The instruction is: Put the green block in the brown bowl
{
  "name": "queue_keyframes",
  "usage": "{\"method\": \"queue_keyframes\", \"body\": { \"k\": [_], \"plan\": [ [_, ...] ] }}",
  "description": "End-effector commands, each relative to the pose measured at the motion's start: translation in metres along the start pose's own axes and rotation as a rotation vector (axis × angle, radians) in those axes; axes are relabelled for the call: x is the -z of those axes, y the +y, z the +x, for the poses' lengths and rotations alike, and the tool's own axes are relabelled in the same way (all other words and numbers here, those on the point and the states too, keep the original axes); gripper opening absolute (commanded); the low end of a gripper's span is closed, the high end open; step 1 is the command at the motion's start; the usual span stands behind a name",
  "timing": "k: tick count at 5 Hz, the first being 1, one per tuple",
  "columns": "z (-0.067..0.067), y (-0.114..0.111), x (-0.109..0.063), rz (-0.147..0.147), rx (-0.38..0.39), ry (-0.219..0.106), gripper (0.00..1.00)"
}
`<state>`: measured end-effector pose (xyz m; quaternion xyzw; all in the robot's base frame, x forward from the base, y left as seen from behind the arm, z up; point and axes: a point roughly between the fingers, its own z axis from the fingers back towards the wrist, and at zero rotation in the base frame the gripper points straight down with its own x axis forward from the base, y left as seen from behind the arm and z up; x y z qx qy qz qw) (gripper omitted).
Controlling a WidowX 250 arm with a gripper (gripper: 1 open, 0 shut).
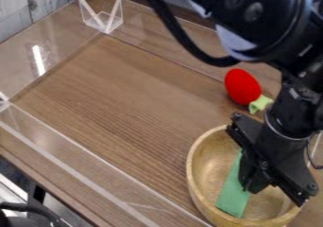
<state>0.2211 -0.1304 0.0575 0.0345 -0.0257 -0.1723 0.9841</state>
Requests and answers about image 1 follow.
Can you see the black metal table leg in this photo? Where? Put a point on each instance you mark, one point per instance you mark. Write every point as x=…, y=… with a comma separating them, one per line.
x=46, y=202

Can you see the light wooden bowl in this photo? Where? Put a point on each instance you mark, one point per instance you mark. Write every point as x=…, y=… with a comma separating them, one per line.
x=209, y=161

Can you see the clear acrylic tray wall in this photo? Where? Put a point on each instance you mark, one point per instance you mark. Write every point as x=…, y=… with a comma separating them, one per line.
x=116, y=163

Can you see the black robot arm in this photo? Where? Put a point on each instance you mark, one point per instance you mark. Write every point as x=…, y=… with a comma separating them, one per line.
x=277, y=32

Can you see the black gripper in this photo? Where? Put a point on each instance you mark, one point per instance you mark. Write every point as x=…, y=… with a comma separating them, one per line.
x=272, y=159

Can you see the red plush strawberry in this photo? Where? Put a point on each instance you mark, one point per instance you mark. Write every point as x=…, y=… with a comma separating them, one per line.
x=244, y=90

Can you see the green foam block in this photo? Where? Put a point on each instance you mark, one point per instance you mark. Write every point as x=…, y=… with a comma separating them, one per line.
x=232, y=198

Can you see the clear acrylic corner bracket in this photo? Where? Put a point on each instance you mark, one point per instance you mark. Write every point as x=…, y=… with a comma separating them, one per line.
x=104, y=21

